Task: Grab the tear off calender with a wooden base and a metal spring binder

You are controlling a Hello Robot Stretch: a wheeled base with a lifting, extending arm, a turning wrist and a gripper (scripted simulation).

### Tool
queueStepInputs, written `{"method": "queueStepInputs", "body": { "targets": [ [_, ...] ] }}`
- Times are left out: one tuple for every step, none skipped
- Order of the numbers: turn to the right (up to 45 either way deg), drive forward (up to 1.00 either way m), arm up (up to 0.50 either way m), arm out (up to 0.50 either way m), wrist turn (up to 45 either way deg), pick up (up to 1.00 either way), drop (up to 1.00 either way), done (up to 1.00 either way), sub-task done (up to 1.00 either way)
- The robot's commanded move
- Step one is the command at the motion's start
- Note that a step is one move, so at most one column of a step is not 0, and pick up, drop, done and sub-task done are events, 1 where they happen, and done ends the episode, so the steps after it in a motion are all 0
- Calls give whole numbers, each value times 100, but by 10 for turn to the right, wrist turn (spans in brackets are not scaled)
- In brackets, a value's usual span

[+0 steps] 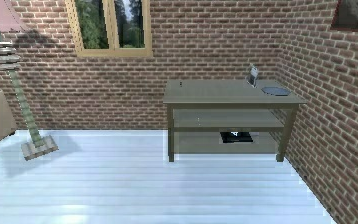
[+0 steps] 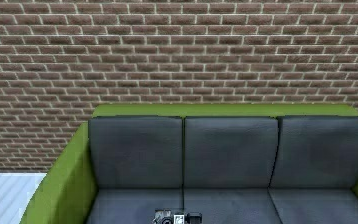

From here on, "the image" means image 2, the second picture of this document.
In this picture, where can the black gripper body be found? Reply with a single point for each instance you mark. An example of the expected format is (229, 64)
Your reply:
(163, 218)

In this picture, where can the green sofa with grey cushions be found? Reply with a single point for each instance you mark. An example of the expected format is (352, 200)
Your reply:
(227, 156)

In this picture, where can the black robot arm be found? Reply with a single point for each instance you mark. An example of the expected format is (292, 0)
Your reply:
(187, 218)

